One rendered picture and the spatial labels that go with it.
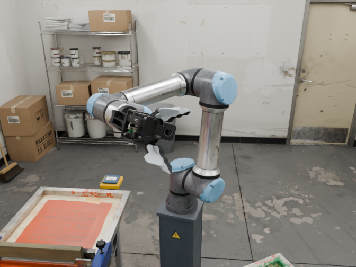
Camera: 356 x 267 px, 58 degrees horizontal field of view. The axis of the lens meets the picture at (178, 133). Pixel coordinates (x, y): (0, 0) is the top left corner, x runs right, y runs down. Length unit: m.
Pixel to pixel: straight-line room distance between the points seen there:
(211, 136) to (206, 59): 3.63
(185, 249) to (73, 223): 0.67
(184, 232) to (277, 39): 3.78
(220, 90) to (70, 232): 1.13
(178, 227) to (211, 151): 0.42
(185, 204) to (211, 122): 0.42
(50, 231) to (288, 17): 4.05
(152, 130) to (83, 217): 1.24
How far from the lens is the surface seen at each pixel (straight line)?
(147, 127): 0.77
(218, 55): 4.83
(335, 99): 5.39
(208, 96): 1.21
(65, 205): 2.09
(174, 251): 1.63
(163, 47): 4.85
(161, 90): 1.19
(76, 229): 1.88
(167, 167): 0.75
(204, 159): 1.29
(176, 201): 1.47
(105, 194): 2.08
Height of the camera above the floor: 2.08
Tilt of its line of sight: 22 degrees down
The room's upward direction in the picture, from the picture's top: straight up
